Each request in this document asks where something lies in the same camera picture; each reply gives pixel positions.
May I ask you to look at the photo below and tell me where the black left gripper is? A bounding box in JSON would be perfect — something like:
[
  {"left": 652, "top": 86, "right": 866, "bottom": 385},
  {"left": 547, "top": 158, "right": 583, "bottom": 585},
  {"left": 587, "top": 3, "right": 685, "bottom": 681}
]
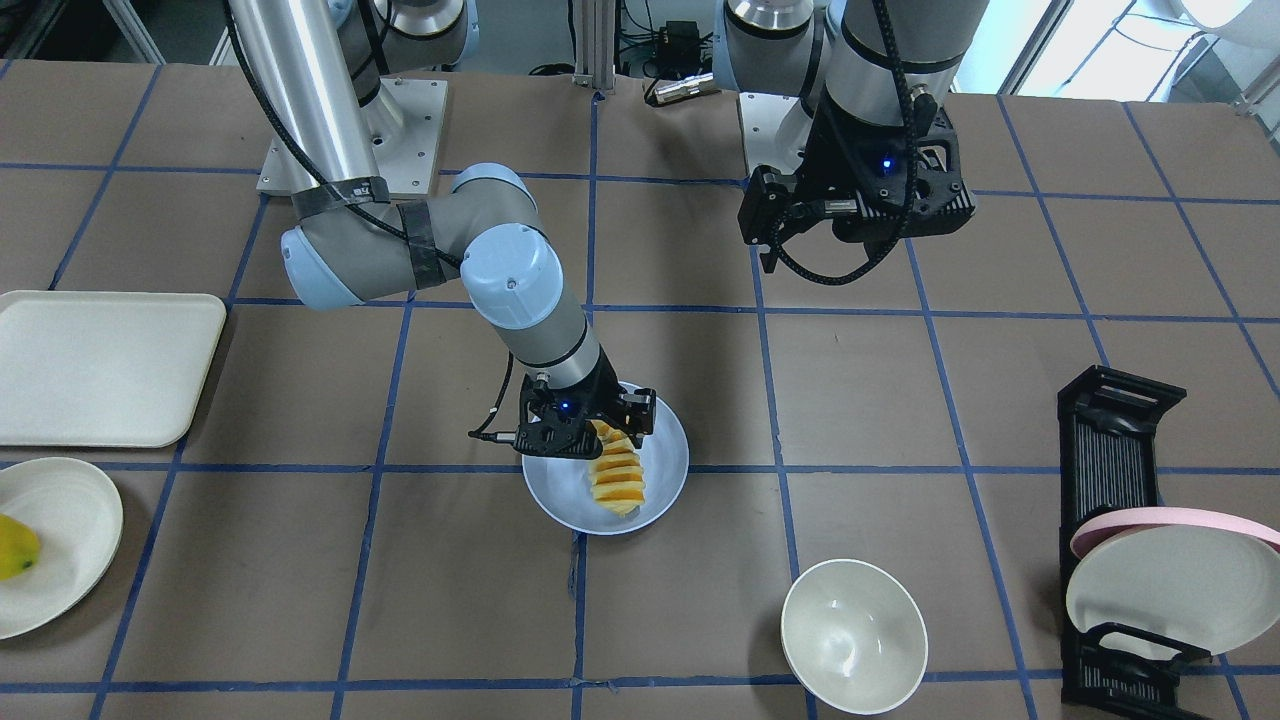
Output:
[{"left": 737, "top": 96, "right": 977, "bottom": 275}]

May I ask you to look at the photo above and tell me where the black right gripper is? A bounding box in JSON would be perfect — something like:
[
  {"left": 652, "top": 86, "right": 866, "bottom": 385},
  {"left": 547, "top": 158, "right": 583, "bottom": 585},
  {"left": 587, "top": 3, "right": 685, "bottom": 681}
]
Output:
[{"left": 468, "top": 373, "right": 658, "bottom": 460}]

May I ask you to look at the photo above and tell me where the blue plate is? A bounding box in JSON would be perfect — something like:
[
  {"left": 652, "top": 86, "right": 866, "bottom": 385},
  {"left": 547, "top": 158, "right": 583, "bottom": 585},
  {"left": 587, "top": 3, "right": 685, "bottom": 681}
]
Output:
[{"left": 522, "top": 398, "right": 689, "bottom": 536}]

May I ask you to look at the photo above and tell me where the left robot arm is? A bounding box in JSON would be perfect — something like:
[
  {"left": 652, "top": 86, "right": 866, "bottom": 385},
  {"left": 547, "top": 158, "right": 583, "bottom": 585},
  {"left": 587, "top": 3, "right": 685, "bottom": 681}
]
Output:
[{"left": 713, "top": 1, "right": 988, "bottom": 286}]

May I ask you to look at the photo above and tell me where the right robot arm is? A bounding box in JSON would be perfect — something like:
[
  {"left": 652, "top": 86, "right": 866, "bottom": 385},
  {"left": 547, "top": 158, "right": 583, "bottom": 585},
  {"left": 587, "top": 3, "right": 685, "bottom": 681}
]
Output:
[{"left": 221, "top": 1, "right": 658, "bottom": 460}]

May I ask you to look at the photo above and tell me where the pink plate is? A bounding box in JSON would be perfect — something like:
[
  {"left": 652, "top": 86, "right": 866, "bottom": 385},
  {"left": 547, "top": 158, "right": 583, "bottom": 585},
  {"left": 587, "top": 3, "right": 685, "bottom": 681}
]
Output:
[{"left": 1068, "top": 506, "right": 1279, "bottom": 559}]

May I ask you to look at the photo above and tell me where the cream round plate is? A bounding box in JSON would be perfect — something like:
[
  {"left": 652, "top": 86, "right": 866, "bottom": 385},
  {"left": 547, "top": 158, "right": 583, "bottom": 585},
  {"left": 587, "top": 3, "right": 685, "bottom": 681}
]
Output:
[{"left": 1, "top": 457, "right": 124, "bottom": 639}]

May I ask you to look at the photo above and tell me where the cream plate in rack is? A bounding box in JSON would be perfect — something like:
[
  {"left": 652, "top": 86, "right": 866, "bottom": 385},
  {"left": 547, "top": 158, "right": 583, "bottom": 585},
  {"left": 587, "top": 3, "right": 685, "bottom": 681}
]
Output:
[{"left": 1065, "top": 525, "right": 1279, "bottom": 653}]

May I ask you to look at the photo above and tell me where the white bowl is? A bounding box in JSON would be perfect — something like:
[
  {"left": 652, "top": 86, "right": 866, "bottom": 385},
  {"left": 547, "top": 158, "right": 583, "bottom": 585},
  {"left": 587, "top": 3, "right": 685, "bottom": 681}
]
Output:
[{"left": 780, "top": 559, "right": 931, "bottom": 716}]

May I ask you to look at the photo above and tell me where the black dish rack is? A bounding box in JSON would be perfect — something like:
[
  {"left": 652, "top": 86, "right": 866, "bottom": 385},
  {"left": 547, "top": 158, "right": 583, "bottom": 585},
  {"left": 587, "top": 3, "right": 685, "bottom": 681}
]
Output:
[{"left": 1056, "top": 365, "right": 1210, "bottom": 719}]

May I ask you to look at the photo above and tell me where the white rectangular tray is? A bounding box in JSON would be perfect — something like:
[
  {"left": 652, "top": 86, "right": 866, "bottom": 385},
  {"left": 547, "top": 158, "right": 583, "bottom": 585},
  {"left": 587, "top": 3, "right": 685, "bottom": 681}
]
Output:
[{"left": 1, "top": 290, "right": 227, "bottom": 448}]

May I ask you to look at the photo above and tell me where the yellow toy lemon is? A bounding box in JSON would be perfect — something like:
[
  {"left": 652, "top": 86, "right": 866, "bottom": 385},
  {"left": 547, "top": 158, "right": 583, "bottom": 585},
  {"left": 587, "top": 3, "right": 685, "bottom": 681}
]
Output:
[{"left": 0, "top": 514, "right": 42, "bottom": 582}]

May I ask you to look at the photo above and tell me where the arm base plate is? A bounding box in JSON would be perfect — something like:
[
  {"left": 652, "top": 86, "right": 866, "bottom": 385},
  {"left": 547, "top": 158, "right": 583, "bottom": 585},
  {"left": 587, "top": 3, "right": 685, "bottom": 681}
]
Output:
[
  {"left": 361, "top": 77, "right": 449, "bottom": 201},
  {"left": 739, "top": 94, "right": 812, "bottom": 176}
]

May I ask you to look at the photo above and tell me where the aluminium frame post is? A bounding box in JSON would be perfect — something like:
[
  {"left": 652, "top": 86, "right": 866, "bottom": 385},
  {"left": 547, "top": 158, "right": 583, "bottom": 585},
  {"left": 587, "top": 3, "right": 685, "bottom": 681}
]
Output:
[{"left": 570, "top": 1, "right": 620, "bottom": 95}]

